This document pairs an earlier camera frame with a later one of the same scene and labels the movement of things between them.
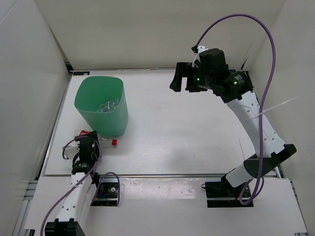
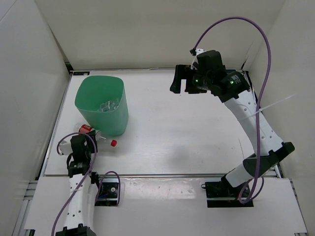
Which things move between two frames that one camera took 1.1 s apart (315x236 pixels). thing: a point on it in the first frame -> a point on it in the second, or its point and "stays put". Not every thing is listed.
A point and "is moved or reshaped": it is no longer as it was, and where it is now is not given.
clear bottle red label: (103, 142) is moved or reshaped
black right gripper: (182, 70) stays put
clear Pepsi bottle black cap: (109, 106) stays put
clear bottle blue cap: (113, 104) stays put
